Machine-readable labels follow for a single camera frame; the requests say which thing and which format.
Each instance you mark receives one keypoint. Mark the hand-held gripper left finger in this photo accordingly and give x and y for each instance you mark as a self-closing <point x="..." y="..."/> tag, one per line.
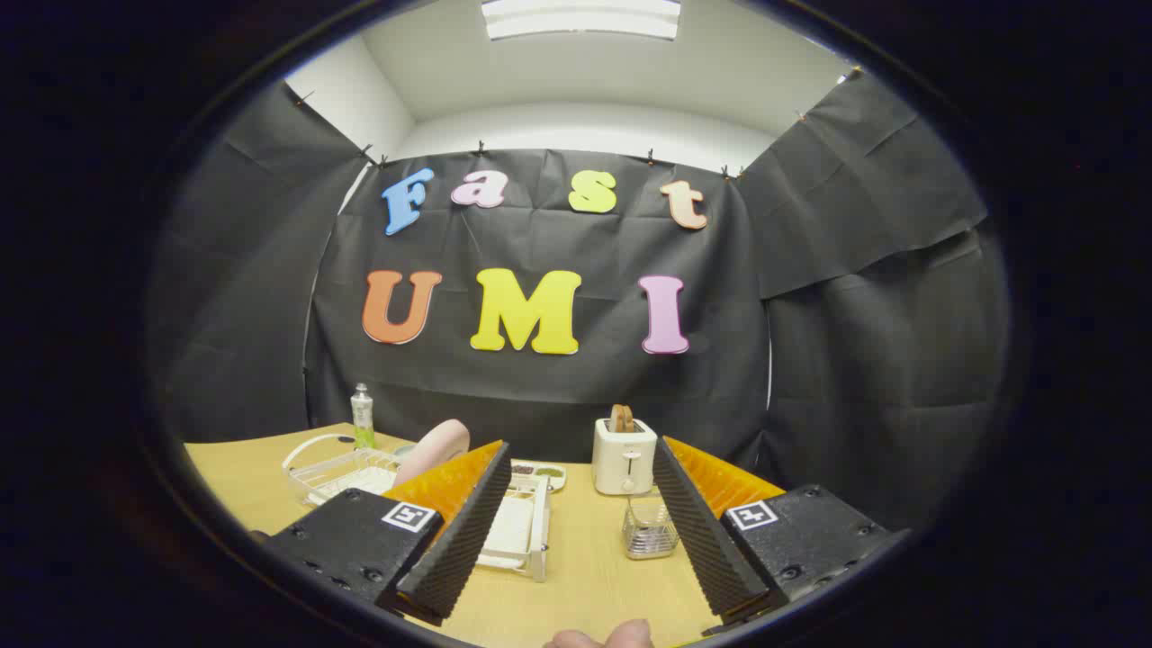
<point x="459" y="549"/>

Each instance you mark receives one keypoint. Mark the white divided seasoning tray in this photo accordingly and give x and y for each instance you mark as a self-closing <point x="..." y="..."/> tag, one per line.
<point x="544" y="472"/>

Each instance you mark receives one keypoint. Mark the green dish soap bottle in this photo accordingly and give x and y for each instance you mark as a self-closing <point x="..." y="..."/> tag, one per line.
<point x="363" y="418"/>

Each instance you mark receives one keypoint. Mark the brown toast slice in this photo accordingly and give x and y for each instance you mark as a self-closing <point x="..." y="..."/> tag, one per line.
<point x="627" y="419"/>
<point x="616" y="418"/>

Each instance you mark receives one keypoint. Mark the ceiling light panel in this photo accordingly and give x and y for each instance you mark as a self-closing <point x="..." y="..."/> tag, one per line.
<point x="580" y="18"/>

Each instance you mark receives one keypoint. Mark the black backdrop cloth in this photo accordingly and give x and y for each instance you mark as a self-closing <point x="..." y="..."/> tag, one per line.
<point x="540" y="396"/>

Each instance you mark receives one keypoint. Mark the white toaster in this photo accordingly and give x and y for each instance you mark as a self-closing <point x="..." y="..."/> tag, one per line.
<point x="621" y="459"/>

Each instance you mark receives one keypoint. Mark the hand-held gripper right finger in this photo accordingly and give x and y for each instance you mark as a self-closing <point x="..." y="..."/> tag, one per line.
<point x="706" y="540"/>

